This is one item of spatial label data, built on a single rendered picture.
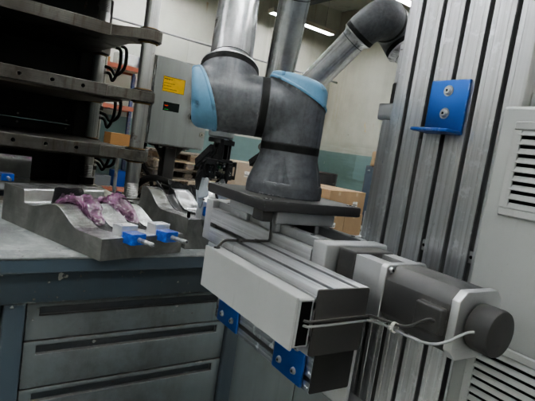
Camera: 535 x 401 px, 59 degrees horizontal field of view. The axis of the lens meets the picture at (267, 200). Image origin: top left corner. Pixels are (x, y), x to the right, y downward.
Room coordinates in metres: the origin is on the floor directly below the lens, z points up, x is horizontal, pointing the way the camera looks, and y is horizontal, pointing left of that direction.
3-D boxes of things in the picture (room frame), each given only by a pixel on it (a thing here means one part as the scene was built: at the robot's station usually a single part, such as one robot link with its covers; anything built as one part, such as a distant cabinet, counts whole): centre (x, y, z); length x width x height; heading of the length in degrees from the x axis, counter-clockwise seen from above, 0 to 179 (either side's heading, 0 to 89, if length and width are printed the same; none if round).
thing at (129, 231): (1.15, 0.31, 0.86); 0.13 x 0.05 x 0.05; 54
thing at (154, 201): (1.63, 0.27, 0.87); 0.50 x 0.26 x 0.14; 37
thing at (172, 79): (2.32, 0.52, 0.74); 0.31 x 0.22 x 1.47; 127
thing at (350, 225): (6.66, -0.63, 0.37); 1.20 x 0.82 x 0.74; 45
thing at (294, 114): (0.94, -0.02, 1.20); 0.13 x 0.12 x 0.14; 97
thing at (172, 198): (1.62, 0.26, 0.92); 0.35 x 0.16 x 0.09; 37
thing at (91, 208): (1.35, 0.49, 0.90); 0.26 x 0.18 x 0.08; 54
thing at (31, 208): (1.35, 0.50, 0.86); 0.50 x 0.26 x 0.11; 54
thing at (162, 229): (1.24, 0.24, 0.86); 0.13 x 0.05 x 0.05; 54
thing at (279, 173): (0.94, -0.03, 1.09); 0.15 x 0.15 x 0.10
